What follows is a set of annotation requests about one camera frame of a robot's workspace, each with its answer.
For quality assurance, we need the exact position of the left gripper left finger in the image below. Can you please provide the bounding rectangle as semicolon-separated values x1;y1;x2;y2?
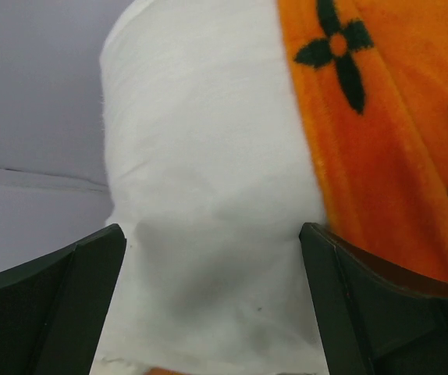
0;224;126;375

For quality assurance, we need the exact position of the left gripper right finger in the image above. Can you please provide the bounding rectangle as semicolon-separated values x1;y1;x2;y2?
300;223;448;375

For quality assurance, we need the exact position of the white pillow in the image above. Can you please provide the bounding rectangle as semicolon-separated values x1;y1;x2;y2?
92;1;328;374

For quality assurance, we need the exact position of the orange patterned pillowcase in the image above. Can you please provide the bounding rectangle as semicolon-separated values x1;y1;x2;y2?
278;1;448;283

